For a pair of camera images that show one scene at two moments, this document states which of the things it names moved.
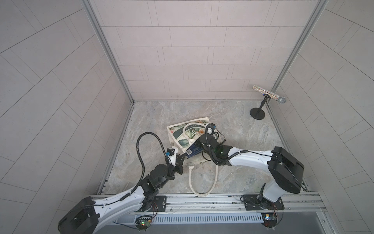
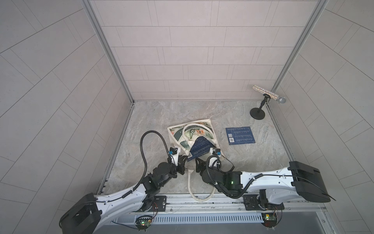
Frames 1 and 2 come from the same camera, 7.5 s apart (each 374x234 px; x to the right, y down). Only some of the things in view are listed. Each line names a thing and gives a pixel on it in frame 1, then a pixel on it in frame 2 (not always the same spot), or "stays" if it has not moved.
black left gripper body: x=177 y=168 stays
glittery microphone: x=281 y=100 stays
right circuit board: x=270 y=219 stays
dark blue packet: x=196 y=149 -> x=239 y=135
